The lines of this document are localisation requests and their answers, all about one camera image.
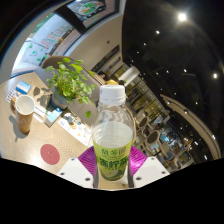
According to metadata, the flat round red coaster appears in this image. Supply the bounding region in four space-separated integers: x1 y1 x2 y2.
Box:
39 143 61 166

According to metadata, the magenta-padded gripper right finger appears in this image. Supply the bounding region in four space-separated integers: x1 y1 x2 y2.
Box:
127 145 170 189

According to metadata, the group of dining chairs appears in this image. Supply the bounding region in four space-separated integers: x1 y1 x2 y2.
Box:
134 109 198 168

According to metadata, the clear green-label drink bottle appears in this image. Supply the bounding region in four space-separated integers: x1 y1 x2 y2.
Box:
90 84 137 183

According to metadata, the brown ceramic mug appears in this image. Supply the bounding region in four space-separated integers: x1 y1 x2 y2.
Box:
9 94 36 135

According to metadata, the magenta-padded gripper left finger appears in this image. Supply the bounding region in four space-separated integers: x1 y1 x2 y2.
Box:
57 145 98 189

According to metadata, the open printed booklet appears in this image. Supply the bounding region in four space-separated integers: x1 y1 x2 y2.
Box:
58 111 93 146

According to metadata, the green potted plant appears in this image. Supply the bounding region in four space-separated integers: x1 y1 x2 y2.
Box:
44 57 97 118

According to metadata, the group of ceiling lights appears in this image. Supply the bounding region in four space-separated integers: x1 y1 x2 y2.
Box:
143 11 224 141

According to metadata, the teal tissue pack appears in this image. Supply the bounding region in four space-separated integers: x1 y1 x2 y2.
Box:
44 107 63 128

